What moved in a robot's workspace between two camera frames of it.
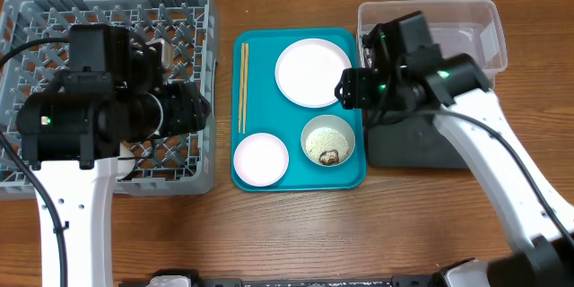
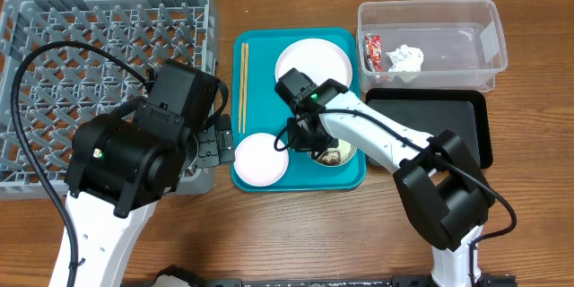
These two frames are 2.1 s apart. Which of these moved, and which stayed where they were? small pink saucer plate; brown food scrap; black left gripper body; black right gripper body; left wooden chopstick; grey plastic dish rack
Moved: black right gripper body; black left gripper body
Stayed: grey plastic dish rack; small pink saucer plate; left wooden chopstick; brown food scrap
